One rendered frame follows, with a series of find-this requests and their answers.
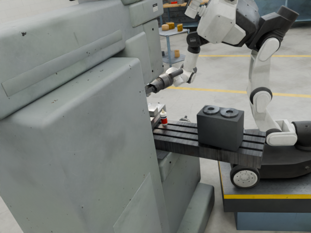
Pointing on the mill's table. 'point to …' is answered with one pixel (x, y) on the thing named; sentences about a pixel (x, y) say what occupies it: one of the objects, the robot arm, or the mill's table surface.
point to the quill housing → (154, 47)
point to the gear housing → (145, 11)
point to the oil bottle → (164, 118)
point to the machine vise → (157, 113)
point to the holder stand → (220, 126)
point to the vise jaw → (152, 110)
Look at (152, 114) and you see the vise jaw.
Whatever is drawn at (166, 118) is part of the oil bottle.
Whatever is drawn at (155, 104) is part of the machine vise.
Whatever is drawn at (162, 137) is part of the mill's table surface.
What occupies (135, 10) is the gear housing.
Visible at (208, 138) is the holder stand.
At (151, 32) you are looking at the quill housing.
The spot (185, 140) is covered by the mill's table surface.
